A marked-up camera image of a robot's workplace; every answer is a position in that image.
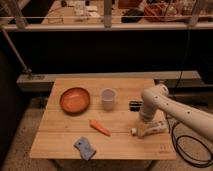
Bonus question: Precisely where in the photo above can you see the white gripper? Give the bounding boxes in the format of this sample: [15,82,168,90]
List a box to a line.
[137,121,159,132]

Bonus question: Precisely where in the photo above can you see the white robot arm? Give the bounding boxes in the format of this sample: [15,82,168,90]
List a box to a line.
[139,84,213,143]

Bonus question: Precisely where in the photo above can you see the black rectangular box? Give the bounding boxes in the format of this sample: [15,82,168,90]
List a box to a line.
[129,101,142,111]

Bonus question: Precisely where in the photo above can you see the translucent plastic cup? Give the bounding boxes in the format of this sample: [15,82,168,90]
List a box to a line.
[101,88,116,110]

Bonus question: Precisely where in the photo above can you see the orange carrot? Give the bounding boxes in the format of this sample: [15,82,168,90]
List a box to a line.
[89,120,110,136]

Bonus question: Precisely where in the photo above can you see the blue sponge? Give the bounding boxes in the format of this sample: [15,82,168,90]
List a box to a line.
[74,137,96,160]

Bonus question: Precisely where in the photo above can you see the orange bowl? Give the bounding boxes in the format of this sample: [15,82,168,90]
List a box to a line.
[59,87,90,114]

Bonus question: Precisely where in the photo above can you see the grey metal beam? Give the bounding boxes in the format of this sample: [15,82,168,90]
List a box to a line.
[16,71,200,92]

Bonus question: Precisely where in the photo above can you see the diagonal metal strut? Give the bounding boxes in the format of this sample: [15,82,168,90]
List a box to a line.
[0,26,32,78]

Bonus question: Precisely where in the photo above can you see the black cable on floor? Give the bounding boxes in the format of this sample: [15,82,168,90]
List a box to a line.
[167,114,213,169]

